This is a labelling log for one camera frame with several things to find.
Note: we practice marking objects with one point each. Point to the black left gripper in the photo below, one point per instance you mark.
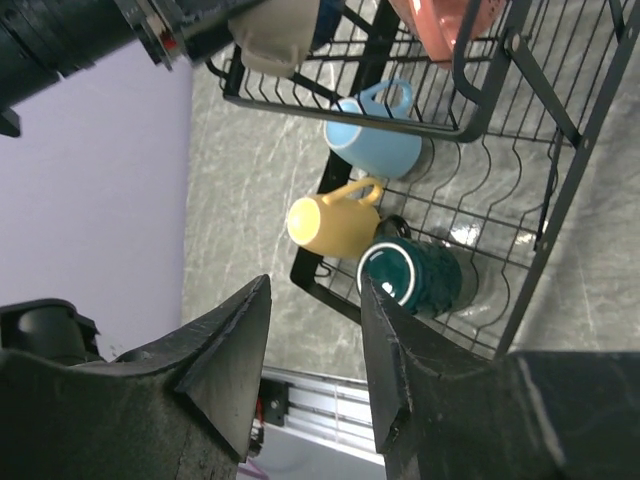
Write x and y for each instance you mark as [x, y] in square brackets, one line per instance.
[44, 42]

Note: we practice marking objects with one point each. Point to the light blue mug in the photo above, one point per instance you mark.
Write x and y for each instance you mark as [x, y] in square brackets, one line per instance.
[379, 152]

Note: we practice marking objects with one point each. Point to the aluminium front rail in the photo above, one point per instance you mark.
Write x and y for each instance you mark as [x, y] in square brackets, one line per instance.
[328, 410]

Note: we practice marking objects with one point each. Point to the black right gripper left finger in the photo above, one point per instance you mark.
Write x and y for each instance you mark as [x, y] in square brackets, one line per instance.
[180, 407]

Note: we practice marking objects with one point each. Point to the black wire dish rack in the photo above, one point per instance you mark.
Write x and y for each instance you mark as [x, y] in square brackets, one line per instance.
[529, 168]

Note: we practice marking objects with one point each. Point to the grey-green ceramic mug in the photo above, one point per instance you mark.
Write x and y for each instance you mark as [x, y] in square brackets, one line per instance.
[275, 36]

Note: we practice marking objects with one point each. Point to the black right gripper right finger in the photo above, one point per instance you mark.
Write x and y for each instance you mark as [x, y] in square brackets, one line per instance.
[441, 412]

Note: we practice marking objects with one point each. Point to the pink mug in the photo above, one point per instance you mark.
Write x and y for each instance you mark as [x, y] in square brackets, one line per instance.
[435, 23]

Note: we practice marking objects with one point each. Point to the dark green mug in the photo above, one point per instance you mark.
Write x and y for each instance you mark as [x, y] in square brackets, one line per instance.
[422, 276]

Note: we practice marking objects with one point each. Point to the cream yellow mug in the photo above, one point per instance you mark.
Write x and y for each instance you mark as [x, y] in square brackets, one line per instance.
[339, 224]

